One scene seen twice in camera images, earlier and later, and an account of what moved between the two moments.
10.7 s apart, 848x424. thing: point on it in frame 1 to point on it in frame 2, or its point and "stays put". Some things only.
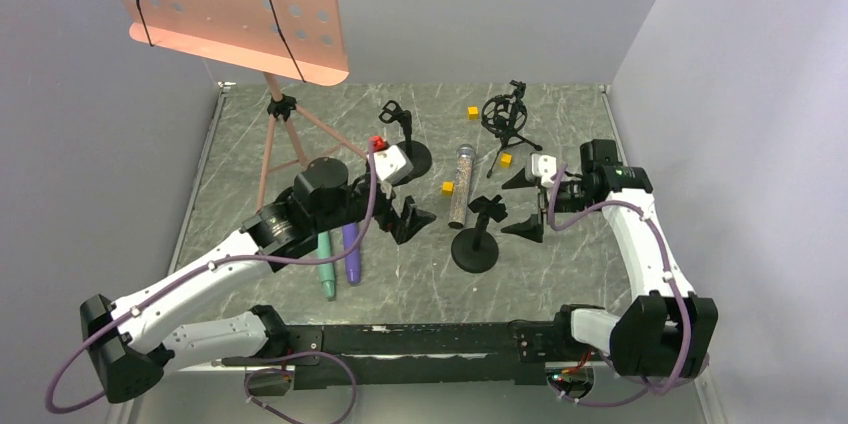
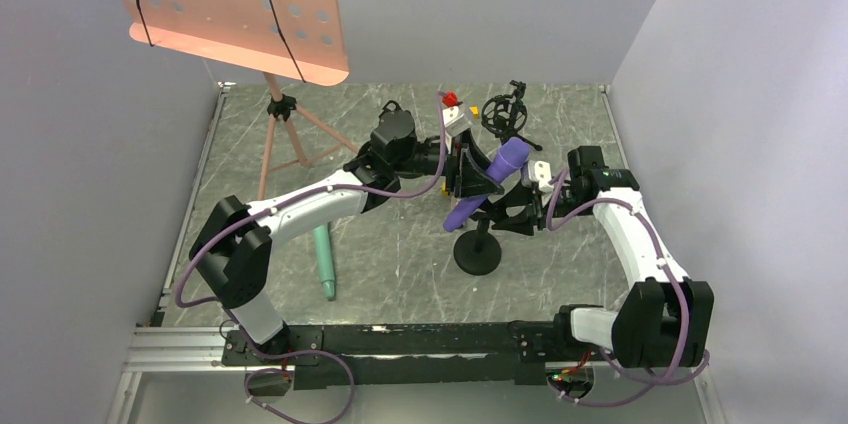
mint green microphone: x=326 y=270 stays put
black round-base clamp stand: x=476 y=249 stays put
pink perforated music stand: x=267 y=7 stays put
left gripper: x=387 y=210 to x=454 y=160
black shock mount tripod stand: x=505 y=116 stays put
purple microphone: x=350 y=235 to x=511 y=154
